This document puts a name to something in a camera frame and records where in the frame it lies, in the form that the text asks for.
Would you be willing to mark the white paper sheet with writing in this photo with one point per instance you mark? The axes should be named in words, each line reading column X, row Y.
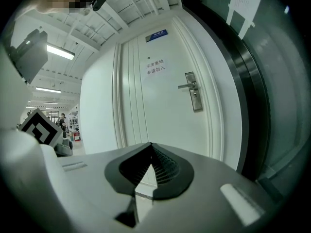
column 154, row 68

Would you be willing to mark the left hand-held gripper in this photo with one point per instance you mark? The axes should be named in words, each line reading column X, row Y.
column 41, row 130

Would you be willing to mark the blue door sign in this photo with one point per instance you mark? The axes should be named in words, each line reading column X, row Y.
column 157, row 35

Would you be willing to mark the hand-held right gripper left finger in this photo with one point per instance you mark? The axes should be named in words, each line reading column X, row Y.
column 97, row 186

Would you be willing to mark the black framed glass double door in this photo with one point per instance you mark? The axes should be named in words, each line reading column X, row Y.
column 279, row 93

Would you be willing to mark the white door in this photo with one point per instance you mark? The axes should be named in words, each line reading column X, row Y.
column 165, row 120

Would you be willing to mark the white ceiling tube light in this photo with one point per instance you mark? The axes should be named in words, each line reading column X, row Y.
column 48, row 89
column 51, row 103
column 60, row 52

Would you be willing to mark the white taped paper notice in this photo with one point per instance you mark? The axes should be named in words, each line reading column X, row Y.
column 245, row 6

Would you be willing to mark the silver door lock plate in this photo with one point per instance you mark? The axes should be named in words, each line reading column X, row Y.
column 197, row 104

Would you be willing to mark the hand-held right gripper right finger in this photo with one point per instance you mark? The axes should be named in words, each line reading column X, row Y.
column 206, row 203

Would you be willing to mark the white storage shelf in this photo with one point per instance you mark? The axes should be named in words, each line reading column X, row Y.
column 74, row 121

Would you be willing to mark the red box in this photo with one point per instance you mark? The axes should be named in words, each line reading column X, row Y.
column 76, row 137

